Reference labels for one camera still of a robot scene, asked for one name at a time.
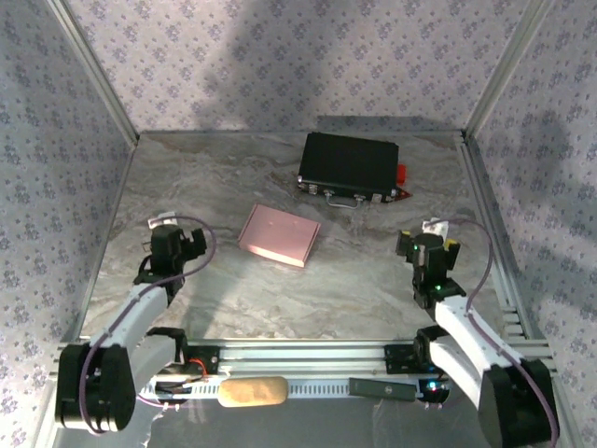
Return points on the pink paper box sheet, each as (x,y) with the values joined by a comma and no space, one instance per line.
(280,235)

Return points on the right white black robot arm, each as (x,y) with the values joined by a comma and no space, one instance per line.
(471,336)

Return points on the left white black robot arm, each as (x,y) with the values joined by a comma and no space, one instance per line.
(135,312)

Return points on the red triangular piece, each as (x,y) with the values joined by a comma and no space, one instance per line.
(404,194)

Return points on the red plastic block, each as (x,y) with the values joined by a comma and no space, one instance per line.
(401,173)

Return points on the circuit board with green light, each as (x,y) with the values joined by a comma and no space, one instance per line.
(434,387)

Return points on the black rectangular device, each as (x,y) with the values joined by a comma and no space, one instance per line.
(382,389)

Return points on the torn clear plastic strip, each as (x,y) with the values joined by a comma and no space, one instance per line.
(153,427)
(379,410)

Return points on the tan oblong sponge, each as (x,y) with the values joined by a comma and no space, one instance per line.
(254,392)

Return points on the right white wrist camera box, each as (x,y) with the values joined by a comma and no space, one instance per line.
(436,228)

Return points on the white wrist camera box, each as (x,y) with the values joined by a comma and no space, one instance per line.
(162,220)
(436,228)

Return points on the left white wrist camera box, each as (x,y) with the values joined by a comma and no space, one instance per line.
(162,220)

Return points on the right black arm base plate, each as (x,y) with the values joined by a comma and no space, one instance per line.
(396,359)

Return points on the aluminium side rail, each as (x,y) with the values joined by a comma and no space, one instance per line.
(471,154)

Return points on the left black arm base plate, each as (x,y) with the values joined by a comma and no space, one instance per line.
(212,359)

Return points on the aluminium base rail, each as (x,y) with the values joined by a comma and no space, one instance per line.
(303,354)

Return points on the right aluminium frame post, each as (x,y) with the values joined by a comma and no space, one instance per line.
(506,70)

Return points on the aluminium frame post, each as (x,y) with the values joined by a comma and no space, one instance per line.
(95,70)
(506,70)

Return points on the left aluminium frame post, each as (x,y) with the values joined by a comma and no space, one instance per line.
(95,70)

